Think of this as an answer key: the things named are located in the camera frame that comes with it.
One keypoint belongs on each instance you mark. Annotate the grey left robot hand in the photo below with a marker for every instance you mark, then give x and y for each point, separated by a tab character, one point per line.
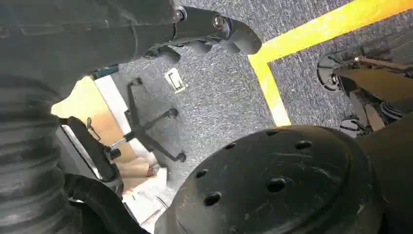
80	35

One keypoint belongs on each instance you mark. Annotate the white board strip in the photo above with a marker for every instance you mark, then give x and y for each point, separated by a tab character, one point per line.
113	100

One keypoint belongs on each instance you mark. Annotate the white floor socket plate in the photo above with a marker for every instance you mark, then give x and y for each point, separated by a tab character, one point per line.
175	80

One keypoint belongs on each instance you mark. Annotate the black office chair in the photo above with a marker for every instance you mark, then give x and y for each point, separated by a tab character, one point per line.
96	155

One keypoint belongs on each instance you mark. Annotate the ribbed grey left arm sleeve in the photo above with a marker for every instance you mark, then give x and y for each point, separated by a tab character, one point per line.
29	155

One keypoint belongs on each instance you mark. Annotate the brown cardboard box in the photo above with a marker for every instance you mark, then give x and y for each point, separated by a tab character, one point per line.
137	169

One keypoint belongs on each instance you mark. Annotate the black robot torso shell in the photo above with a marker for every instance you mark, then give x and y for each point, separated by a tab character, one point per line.
100	210

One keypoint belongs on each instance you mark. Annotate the white sheet pile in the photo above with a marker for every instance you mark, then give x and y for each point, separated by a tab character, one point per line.
146	200

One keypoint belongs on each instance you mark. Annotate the yellow floor tape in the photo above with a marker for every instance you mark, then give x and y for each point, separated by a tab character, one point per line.
271	84

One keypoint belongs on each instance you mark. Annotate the black robot foot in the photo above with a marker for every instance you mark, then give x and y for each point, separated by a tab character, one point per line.
364	80

